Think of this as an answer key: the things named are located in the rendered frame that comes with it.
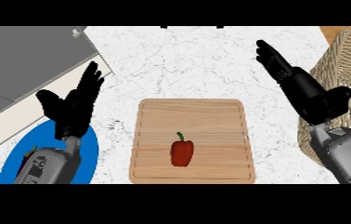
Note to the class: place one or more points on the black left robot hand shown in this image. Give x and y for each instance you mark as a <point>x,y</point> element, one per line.
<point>75,105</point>

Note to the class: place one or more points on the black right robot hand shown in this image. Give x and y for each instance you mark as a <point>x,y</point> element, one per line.
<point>299,85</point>

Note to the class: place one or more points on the cream counter ledge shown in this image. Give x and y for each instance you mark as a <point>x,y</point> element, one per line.
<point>26,107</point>

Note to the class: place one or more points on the small white knob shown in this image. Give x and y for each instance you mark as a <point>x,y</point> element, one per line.
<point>76,33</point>

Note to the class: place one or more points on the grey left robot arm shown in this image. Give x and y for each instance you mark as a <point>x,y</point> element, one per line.
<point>50,164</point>

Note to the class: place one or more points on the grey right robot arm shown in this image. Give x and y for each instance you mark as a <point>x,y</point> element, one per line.
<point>332,150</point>

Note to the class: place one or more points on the grey flat appliance top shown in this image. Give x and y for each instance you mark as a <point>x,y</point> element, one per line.
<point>31,57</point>

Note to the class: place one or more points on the wooden cutting board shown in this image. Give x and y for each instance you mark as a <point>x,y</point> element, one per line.
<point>191,141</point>

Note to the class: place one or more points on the red bell pepper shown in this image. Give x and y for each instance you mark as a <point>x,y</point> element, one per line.
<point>181,152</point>

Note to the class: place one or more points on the wicker basket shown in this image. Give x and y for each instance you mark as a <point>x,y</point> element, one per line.
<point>330,69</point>

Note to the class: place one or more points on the blue round plate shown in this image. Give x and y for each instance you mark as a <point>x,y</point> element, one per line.
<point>88,153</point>

